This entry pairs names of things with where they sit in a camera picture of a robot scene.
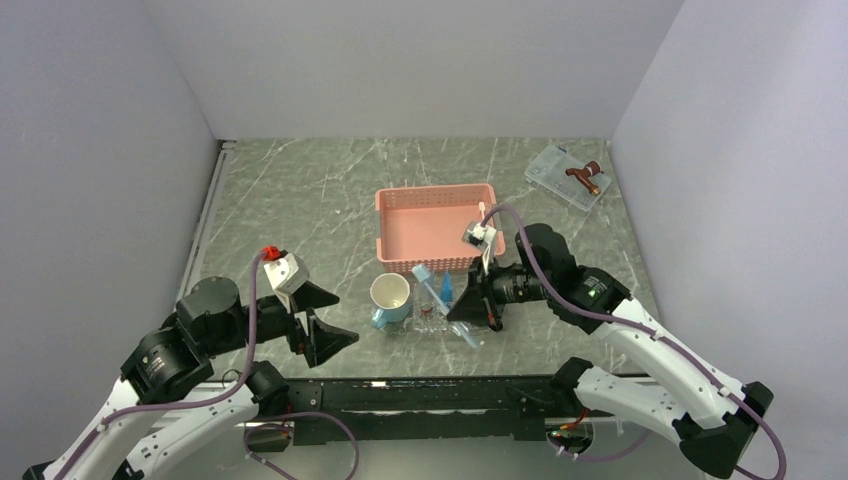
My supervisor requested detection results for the clear plastic organizer box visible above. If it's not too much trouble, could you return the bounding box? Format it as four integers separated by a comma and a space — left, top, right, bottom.
524, 145, 612, 212

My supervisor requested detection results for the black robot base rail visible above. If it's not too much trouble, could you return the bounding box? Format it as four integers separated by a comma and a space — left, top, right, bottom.
253, 375, 589, 446

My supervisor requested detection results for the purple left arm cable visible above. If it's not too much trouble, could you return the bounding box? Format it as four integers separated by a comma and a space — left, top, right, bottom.
56, 251, 360, 480

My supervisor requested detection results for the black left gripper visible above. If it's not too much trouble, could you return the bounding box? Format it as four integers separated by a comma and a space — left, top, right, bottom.
205, 278, 359, 364

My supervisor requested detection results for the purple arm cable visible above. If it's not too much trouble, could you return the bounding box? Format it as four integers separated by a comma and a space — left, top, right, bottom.
480, 203, 790, 480
56, 251, 360, 480

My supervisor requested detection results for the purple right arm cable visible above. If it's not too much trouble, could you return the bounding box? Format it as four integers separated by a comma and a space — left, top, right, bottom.
480, 203, 790, 480

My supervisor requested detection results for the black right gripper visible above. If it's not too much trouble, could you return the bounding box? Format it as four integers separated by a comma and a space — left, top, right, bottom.
447, 252, 553, 324

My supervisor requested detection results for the light blue mug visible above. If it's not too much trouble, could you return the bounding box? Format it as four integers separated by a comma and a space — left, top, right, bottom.
369, 273, 411, 329

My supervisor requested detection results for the brown copper faucet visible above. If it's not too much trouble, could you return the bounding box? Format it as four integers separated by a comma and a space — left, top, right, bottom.
565, 161, 602, 196

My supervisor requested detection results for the blue toothpaste tube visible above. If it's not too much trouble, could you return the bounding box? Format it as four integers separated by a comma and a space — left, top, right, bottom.
439, 271, 454, 313

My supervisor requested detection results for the pink plastic perforated basket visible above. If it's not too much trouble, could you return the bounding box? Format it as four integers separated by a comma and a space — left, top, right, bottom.
375, 183, 497, 274

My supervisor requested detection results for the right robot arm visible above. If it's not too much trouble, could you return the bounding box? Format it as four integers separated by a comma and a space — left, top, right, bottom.
447, 221, 774, 479

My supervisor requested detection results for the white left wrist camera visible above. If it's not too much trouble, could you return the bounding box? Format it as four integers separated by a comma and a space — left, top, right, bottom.
261, 246, 310, 313

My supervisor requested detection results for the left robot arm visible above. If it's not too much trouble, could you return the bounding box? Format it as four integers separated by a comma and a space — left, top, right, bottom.
23, 276, 359, 479

